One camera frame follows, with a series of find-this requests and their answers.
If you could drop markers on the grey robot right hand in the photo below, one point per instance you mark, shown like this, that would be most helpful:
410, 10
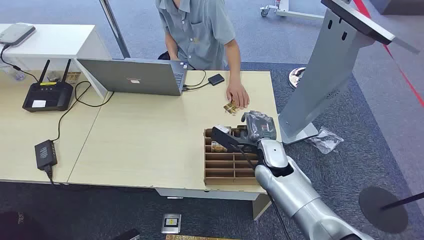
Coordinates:
260, 127

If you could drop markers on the small patterned packet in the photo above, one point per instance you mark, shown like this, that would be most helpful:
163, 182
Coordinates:
73, 77

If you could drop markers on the cardboard divider tray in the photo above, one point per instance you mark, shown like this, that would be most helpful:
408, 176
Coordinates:
225, 169

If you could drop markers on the metal floor socket box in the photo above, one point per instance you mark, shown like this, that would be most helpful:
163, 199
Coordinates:
171, 223

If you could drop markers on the white cabinet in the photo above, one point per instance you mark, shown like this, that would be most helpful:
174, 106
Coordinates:
56, 44

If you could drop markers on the crumpled clear plastic wrap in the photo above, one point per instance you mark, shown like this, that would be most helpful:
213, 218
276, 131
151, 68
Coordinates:
11, 73

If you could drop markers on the white wheeled cart frame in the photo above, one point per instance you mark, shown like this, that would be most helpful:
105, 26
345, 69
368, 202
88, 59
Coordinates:
288, 11

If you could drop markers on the chrome round base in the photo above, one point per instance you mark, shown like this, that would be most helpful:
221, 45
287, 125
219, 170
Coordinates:
294, 78

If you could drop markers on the person's left forearm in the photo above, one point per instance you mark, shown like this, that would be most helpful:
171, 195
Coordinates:
233, 59

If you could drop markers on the black barrier pole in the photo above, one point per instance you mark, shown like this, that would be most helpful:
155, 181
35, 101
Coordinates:
402, 201

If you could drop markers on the clear plastic bag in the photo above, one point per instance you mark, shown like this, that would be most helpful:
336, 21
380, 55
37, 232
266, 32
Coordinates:
326, 140

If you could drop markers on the slanted metal pole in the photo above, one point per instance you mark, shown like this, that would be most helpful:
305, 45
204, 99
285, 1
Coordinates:
116, 30

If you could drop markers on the silver kiosk stand with screen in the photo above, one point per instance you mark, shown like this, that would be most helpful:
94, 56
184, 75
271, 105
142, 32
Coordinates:
324, 73

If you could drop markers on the black round barrier base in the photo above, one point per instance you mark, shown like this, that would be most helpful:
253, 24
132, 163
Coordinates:
381, 212

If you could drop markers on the red barrier belt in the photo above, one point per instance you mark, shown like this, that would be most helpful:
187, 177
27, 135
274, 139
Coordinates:
402, 74

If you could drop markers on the grey laptop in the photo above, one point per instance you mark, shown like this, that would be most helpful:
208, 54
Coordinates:
132, 78

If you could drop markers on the gold patterned mat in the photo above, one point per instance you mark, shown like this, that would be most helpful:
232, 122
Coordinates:
198, 237

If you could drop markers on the person's left hand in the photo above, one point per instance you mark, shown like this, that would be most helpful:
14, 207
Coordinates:
238, 94

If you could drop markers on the black router with antennas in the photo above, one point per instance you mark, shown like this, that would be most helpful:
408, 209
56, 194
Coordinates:
48, 96

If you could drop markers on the person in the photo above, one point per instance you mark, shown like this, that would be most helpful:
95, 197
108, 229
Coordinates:
198, 33

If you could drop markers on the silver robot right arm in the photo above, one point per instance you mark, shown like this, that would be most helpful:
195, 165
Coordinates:
291, 188

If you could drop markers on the grey flat device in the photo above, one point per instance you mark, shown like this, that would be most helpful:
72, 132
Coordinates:
16, 33

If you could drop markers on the black power adapter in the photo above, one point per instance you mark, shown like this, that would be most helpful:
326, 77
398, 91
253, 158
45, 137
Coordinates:
45, 154

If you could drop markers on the gold patterned card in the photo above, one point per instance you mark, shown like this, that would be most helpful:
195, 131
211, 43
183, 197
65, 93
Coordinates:
231, 107
218, 147

